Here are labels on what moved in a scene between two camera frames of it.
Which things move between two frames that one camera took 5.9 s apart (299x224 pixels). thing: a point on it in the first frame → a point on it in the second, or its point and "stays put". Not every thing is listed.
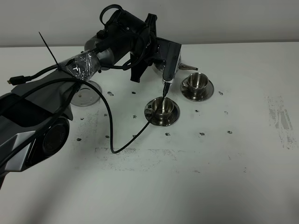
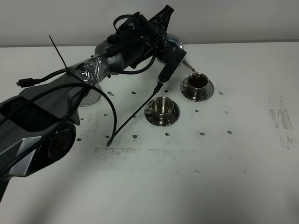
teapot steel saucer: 86,95 stays put
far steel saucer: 208,92 stays put
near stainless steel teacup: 166,108 stays put
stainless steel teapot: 158,66 → 178,43
